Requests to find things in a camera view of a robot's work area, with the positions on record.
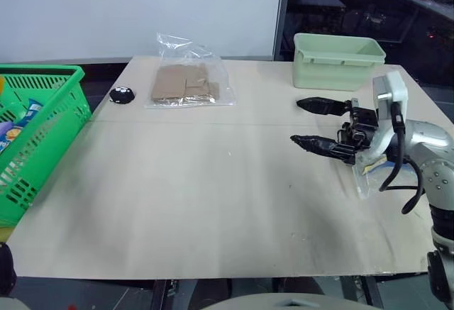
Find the green plastic shopping basket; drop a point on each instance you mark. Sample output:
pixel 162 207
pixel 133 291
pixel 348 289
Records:
pixel 53 118

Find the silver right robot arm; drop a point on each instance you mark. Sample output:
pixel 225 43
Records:
pixel 431 139

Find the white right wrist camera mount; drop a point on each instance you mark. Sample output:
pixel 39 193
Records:
pixel 397 88

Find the black round ball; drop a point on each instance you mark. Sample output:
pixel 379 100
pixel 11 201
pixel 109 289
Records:
pixel 122 95

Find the dark rounded shape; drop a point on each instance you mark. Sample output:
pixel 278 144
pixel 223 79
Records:
pixel 6 271

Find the brown cardboard pieces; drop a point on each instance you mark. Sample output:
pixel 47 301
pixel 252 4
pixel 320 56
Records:
pixel 174 83

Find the pale green plastic bin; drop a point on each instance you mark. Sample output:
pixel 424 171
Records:
pixel 330 65

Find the blue and orange chip bag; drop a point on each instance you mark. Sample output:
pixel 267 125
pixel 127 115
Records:
pixel 10 139

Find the grey robot torso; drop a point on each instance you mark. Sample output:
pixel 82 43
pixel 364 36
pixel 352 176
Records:
pixel 276 303

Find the small clear zip bag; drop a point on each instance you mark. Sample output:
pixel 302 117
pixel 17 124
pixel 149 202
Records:
pixel 367 180

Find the clear plastic bag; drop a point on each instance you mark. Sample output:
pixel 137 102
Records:
pixel 213 76

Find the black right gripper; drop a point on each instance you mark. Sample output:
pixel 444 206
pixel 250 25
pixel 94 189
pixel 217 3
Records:
pixel 361 120

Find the blue snack packet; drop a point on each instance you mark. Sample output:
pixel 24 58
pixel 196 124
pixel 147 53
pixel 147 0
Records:
pixel 32 108

